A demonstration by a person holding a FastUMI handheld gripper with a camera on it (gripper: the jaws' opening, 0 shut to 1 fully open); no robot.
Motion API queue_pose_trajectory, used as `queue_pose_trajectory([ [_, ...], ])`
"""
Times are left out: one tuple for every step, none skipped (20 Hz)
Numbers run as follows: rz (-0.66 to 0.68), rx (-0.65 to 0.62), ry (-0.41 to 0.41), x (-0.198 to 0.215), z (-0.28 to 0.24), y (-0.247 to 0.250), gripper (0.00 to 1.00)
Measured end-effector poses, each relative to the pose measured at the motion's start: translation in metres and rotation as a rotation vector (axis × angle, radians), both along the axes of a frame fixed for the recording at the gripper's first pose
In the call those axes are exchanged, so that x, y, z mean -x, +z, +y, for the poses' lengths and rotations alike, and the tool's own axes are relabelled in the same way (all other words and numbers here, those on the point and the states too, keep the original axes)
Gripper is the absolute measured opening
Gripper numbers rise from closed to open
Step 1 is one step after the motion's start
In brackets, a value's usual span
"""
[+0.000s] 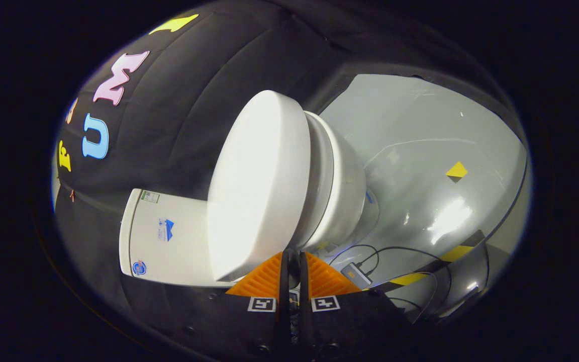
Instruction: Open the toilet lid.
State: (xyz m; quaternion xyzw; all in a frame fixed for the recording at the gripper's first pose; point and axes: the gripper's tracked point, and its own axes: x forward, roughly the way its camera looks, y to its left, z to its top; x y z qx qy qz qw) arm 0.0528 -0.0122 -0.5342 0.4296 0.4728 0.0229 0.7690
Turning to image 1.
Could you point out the white toilet body with tank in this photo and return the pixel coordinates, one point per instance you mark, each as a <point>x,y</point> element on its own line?
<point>169,251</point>

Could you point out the yellow black striped floor tape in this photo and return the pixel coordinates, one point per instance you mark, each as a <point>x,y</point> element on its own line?
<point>458,253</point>

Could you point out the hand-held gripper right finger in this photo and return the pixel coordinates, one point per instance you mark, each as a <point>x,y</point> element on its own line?
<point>303,311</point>

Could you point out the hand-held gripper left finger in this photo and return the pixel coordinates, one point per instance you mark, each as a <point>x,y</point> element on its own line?
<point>283,311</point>

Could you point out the white toilet lid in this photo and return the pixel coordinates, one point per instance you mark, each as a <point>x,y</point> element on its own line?
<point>259,186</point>

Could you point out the black backdrop cloth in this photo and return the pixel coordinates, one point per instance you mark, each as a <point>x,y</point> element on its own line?
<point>179,110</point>

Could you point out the orange cloth clip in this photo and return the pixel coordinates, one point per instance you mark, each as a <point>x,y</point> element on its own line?
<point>72,195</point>

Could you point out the yellow black floor sticker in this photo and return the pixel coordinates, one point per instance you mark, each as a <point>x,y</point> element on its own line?
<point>456,171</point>

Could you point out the grey power bank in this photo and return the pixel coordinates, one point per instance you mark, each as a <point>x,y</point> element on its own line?
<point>356,275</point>

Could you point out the white toilet seat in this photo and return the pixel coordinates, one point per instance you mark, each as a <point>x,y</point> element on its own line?
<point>322,171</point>

